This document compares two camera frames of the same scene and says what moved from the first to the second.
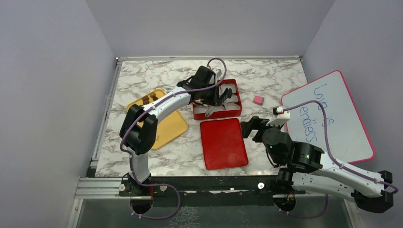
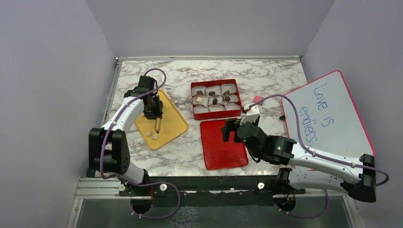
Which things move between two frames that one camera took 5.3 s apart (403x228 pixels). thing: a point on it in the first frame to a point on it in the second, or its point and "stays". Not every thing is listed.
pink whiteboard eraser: [258, 100] stays
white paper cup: [233, 105] stays
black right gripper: [255, 123] to [231, 125]
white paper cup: [200, 109] stays
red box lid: [223, 144] stays
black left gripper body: [209, 97] to [154, 110]
